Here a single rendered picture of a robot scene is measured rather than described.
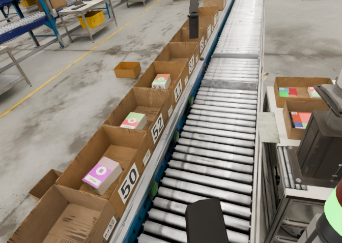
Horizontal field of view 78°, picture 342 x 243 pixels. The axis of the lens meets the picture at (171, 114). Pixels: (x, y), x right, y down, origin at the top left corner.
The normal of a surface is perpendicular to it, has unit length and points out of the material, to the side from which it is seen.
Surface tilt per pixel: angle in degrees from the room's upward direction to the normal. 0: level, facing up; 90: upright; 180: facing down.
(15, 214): 0
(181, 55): 89
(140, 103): 90
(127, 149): 1
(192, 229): 14
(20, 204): 0
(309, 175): 90
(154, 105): 89
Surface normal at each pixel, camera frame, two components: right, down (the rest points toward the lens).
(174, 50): -0.31, 0.64
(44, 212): 0.94, 0.11
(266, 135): -0.13, -0.76
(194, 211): -0.36, -0.71
